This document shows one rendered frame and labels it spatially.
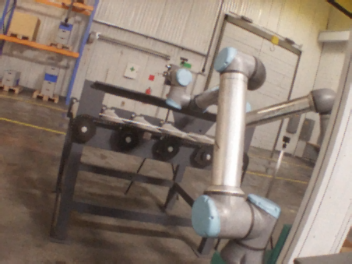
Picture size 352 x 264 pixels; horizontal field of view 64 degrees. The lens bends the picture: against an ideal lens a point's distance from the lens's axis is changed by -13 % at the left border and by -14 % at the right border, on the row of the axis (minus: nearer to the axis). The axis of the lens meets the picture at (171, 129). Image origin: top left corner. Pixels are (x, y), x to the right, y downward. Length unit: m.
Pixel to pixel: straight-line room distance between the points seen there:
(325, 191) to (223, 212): 0.39
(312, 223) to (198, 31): 11.25
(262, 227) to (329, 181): 0.30
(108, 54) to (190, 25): 3.23
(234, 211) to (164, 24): 10.82
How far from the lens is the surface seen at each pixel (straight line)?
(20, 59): 11.18
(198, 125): 2.29
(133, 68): 11.15
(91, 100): 2.05
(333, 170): 1.17
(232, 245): 1.25
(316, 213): 1.20
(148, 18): 11.54
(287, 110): 1.60
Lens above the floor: 1.23
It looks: 6 degrees down
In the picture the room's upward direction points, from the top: 16 degrees clockwise
